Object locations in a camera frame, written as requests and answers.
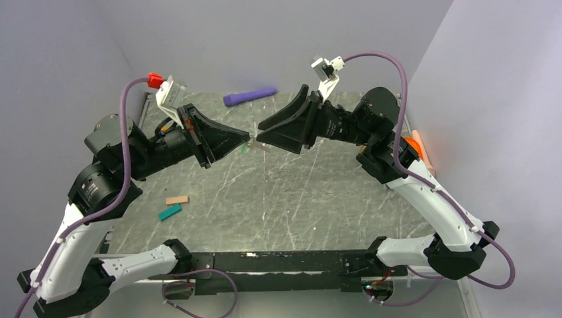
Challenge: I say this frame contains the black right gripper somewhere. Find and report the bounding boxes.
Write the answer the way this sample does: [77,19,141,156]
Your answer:
[257,83,374,153]

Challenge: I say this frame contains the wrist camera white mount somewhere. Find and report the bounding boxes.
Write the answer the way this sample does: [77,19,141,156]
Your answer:
[148,73,187,127]
[311,56,345,101]

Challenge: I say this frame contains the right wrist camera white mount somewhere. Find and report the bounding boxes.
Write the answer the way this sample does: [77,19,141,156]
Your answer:
[311,56,345,101]

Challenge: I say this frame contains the purple flashlight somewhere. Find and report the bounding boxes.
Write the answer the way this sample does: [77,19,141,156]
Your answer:
[223,87,277,107]

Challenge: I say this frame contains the tan wooden block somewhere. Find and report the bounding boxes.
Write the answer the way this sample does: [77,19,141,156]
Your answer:
[166,195,190,205]

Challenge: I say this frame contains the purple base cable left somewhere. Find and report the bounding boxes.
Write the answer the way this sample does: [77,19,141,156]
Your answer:
[161,268,239,318]

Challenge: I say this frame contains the green key tag keyring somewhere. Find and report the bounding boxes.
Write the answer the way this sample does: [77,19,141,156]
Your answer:
[241,139,271,154]

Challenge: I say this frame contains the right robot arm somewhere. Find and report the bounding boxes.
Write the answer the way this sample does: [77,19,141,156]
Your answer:
[257,85,499,280]

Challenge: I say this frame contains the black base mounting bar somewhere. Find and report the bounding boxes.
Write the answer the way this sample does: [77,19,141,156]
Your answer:
[146,249,409,295]

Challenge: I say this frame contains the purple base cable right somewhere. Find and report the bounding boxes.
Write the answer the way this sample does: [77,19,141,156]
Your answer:
[363,268,442,307]

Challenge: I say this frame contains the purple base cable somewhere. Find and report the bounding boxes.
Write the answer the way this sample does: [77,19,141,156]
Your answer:
[363,268,442,307]
[161,268,239,318]

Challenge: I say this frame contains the teal wooden block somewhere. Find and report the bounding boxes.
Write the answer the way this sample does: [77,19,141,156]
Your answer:
[158,203,182,221]

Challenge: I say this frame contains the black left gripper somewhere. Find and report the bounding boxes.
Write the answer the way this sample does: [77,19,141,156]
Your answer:
[125,103,251,181]

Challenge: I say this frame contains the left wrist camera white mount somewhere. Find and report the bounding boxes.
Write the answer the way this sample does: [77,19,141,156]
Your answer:
[148,73,187,127]

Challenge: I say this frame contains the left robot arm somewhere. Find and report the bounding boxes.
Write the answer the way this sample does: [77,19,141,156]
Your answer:
[17,104,251,317]

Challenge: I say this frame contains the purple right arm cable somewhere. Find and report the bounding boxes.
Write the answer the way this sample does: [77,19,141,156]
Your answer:
[343,52,516,291]

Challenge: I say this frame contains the orange pink object at wall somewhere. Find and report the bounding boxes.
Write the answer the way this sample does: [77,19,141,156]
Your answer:
[404,130,436,177]

